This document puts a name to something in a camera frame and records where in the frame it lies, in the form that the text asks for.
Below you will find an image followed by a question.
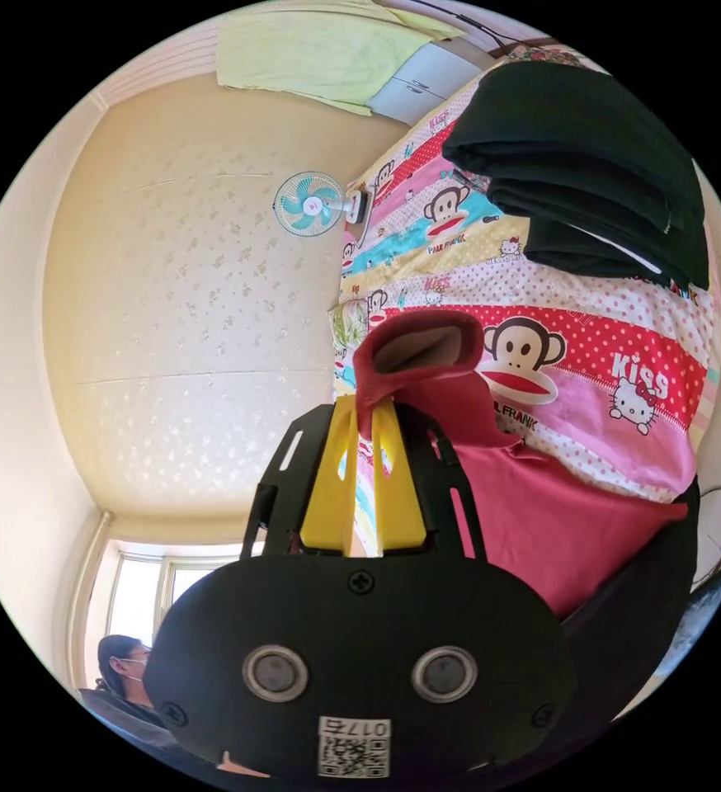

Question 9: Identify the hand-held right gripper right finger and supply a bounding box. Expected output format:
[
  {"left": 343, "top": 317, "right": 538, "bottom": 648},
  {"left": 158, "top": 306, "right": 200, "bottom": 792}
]
[{"left": 370, "top": 402, "right": 428, "bottom": 552}]

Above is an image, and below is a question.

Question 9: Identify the red long sleeve shirt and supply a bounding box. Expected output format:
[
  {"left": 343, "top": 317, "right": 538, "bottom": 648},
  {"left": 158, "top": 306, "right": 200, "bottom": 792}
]
[{"left": 354, "top": 311, "right": 690, "bottom": 620}]

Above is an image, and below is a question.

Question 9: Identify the window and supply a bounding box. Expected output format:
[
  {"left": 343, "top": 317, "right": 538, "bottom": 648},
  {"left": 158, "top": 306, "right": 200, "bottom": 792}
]
[{"left": 97, "top": 538, "right": 244, "bottom": 657}]

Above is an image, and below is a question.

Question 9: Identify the bed with cartoon printed sheet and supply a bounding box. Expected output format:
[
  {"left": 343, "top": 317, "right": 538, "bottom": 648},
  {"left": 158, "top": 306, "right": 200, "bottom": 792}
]
[{"left": 329, "top": 46, "right": 721, "bottom": 503}]

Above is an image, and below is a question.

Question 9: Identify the white and teal fan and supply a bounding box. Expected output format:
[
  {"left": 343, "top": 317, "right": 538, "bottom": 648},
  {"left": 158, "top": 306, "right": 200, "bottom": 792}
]
[{"left": 273, "top": 172, "right": 374, "bottom": 240}]

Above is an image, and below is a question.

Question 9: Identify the grey white cupboard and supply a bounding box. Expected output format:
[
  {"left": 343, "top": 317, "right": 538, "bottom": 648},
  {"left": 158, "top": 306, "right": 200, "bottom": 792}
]
[{"left": 366, "top": 40, "right": 492, "bottom": 128}]

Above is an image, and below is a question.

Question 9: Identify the person's right hand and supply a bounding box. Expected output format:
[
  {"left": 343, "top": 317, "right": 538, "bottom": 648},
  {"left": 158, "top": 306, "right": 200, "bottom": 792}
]
[{"left": 216, "top": 751, "right": 270, "bottom": 778}]

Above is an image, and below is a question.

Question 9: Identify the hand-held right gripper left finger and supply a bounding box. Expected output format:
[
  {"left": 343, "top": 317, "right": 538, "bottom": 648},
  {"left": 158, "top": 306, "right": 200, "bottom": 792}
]
[{"left": 300, "top": 395, "right": 360, "bottom": 550}]

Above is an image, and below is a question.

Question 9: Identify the light green curtain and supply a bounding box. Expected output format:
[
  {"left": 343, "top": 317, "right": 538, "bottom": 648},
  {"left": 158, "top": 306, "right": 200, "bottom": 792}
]
[{"left": 214, "top": 2, "right": 460, "bottom": 119}]

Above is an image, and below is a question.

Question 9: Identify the person's body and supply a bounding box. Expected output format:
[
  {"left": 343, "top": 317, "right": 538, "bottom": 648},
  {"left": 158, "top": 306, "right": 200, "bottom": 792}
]
[{"left": 78, "top": 634, "right": 176, "bottom": 743}]

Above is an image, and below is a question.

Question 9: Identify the pile of clothes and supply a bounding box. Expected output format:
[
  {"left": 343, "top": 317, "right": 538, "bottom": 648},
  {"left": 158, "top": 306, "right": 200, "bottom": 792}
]
[{"left": 441, "top": 61, "right": 711, "bottom": 292}]

